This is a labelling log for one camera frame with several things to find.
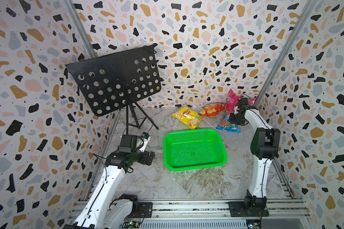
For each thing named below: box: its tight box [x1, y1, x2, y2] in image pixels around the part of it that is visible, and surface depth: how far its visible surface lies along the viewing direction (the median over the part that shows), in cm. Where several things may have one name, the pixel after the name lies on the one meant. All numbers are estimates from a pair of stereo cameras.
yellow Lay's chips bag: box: [171, 106, 204, 130], surface depth 109 cm
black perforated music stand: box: [64, 42, 162, 135], surface depth 71 cm
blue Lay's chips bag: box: [215, 112, 241, 134], surface depth 105 cm
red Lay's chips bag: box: [198, 103, 227, 117], surface depth 114 cm
